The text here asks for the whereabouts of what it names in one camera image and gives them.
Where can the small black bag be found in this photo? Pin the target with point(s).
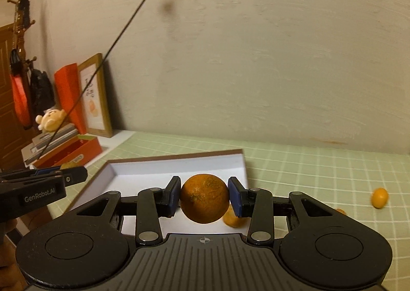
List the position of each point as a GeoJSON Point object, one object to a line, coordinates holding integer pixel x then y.
{"type": "Point", "coordinates": [16, 60]}

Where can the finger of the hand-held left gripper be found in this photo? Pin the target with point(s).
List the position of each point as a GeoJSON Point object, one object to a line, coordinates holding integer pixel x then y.
{"type": "Point", "coordinates": [75, 175]}
{"type": "Point", "coordinates": [48, 170]}

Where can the wooden picture frame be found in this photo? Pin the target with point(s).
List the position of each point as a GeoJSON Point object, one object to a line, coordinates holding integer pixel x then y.
{"type": "Point", "coordinates": [96, 98]}

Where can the red upright packet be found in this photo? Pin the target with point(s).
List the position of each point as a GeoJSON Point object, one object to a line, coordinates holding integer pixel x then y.
{"type": "Point", "coordinates": [69, 95]}

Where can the stack of books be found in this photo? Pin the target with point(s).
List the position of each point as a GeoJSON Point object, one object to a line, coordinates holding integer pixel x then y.
{"type": "Point", "coordinates": [35, 154]}

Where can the green checkered tablecloth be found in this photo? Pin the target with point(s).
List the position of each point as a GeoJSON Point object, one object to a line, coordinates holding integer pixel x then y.
{"type": "Point", "coordinates": [320, 166]}

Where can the brown wooden door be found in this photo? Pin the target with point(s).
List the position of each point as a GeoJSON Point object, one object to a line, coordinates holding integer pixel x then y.
{"type": "Point", "coordinates": [4, 86]}

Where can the lobed orange fruit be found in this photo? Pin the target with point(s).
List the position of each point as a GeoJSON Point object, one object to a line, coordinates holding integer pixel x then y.
{"type": "Point", "coordinates": [341, 212]}

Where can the large speckled orange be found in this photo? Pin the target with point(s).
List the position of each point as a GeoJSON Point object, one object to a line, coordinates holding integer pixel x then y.
{"type": "Point", "coordinates": [205, 198]}

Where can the red open carton blue end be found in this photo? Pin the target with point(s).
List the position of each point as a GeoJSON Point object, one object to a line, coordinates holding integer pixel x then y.
{"type": "Point", "coordinates": [64, 154]}

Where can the medium orange tangerine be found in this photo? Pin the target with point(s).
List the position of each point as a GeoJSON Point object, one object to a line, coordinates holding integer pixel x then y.
{"type": "Point", "coordinates": [232, 219]}

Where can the red hanging bag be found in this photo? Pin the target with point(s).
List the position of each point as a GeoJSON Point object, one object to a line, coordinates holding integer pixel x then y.
{"type": "Point", "coordinates": [20, 102]}

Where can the yellow plush toy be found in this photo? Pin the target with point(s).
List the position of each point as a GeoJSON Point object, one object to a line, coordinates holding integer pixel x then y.
{"type": "Point", "coordinates": [51, 118]}

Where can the black plastic bag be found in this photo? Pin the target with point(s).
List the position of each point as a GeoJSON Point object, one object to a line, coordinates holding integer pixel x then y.
{"type": "Point", "coordinates": [41, 89]}

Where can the small orange kumquat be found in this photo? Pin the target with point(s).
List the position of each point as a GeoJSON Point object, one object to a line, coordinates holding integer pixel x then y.
{"type": "Point", "coordinates": [380, 198]}

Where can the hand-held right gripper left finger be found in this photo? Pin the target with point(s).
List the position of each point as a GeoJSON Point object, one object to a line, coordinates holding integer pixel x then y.
{"type": "Point", "coordinates": [175, 196]}

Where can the silver kitchen scale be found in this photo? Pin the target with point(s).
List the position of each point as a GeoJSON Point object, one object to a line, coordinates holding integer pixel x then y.
{"type": "Point", "coordinates": [61, 135]}

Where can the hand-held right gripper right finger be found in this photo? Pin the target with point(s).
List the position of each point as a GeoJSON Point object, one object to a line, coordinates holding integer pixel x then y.
{"type": "Point", "coordinates": [233, 196]}

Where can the shallow white cardboard box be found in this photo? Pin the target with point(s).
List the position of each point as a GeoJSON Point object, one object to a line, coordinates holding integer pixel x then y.
{"type": "Point", "coordinates": [179, 166]}

